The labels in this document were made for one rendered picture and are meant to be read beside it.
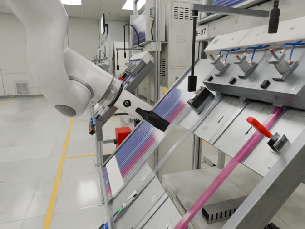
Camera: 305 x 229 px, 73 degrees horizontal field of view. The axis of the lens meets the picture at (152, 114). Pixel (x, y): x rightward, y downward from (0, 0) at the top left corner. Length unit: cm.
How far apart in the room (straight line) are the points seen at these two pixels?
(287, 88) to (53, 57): 46
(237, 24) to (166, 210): 66
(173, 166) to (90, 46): 757
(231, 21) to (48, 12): 63
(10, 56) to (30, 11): 897
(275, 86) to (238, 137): 14
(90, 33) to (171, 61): 747
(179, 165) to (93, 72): 170
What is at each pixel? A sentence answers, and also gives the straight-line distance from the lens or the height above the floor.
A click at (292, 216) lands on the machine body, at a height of 62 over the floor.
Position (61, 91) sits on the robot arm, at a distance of 46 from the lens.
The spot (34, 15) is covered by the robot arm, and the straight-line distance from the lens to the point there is 46.
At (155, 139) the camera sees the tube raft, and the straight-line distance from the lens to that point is 79.
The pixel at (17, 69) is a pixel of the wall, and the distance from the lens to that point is 937.
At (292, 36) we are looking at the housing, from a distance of 61.
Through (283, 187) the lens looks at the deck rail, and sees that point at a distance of 46.
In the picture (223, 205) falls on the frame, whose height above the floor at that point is 66.
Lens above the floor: 119
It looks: 13 degrees down
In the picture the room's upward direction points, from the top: straight up
